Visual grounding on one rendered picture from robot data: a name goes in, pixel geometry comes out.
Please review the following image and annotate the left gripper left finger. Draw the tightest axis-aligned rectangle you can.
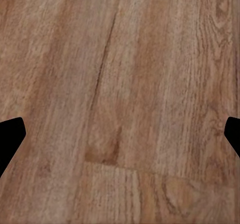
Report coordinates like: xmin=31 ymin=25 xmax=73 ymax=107
xmin=0 ymin=117 xmax=26 ymax=177

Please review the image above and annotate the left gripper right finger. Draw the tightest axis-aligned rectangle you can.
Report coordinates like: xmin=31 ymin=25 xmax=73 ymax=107
xmin=224 ymin=117 xmax=240 ymax=157

